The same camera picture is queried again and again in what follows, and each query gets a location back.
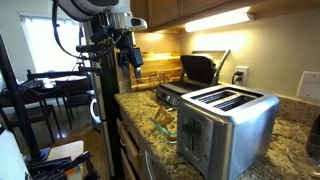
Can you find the stainless steel two-slot toaster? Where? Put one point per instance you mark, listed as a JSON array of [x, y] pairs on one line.
[[240, 133]]

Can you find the brown bread slice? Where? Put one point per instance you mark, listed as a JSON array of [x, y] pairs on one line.
[[163, 116], [172, 127]]

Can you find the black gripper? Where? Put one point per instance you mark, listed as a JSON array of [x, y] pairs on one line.
[[126, 46]]

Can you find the dark wooden dining table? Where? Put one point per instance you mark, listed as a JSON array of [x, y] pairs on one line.
[[60, 86]]

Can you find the black camera stand pole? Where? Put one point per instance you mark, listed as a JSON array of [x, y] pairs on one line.
[[16, 100]]

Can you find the white wall switch plate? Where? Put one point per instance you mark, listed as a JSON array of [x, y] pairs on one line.
[[310, 86]]

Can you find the light wooden stool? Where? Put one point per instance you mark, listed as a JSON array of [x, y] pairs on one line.
[[65, 150]]

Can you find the under-cabinet strip light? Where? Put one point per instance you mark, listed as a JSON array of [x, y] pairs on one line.
[[216, 20]]

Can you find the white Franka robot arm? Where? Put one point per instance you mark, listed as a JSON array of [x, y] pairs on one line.
[[83, 8]]

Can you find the dining room window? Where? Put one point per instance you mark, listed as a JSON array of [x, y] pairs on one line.
[[50, 43]]

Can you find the dark wooden chair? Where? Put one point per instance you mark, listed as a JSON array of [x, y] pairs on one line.
[[78, 100], [36, 113]]

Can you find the black panini press grill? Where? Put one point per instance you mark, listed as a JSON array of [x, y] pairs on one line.
[[196, 70]]

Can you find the white wall power outlet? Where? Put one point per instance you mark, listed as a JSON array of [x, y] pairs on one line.
[[244, 75]]

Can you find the wooden drawer fronts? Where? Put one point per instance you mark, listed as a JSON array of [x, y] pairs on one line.
[[128, 143]]

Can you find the clear glass food container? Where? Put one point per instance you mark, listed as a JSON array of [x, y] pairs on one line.
[[163, 131]]

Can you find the black tall support column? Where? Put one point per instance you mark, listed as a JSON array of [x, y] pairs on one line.
[[111, 100]]

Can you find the black clamp hardware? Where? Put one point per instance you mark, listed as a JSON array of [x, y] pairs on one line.
[[56, 168]]

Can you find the white rounded object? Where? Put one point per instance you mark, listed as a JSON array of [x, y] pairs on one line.
[[11, 160]]

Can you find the wooden upper cabinet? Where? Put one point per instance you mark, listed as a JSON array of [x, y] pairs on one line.
[[166, 11]]

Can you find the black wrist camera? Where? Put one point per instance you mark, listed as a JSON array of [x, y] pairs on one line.
[[101, 35]]

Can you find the wooden cutting board stack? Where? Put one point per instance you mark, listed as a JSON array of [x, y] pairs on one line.
[[156, 70]]

